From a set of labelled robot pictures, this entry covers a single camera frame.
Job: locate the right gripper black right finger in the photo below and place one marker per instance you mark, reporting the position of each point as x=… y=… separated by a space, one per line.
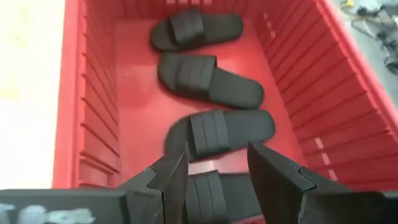
x=286 y=196

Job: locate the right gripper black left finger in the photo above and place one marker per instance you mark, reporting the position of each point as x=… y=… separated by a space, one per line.
x=164 y=193

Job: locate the black rubber slide sandal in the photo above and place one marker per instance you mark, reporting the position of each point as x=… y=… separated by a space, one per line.
x=211 y=199
x=248 y=127
x=236 y=90
x=217 y=29

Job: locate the red plastic bin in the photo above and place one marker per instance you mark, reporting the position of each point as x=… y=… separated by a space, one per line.
x=143 y=102

